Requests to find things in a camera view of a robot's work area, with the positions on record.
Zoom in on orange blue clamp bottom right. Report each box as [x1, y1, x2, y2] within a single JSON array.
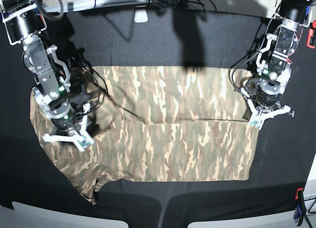
[[293, 188, 313, 228]]

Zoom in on orange clamp far right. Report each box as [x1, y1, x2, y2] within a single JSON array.
[[306, 20, 316, 49]]

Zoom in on white tab on cloth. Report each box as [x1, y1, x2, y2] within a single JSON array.
[[134, 6, 149, 23]]

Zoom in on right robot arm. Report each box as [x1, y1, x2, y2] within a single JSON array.
[[0, 0, 99, 152]]

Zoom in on camouflage t-shirt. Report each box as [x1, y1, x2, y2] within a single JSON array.
[[30, 66, 259, 203]]

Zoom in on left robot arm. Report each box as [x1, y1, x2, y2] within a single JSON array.
[[239, 0, 316, 129]]

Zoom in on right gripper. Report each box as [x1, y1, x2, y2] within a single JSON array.
[[42, 100, 96, 152]]

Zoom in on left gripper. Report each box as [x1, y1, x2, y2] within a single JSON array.
[[240, 87, 295, 129]]

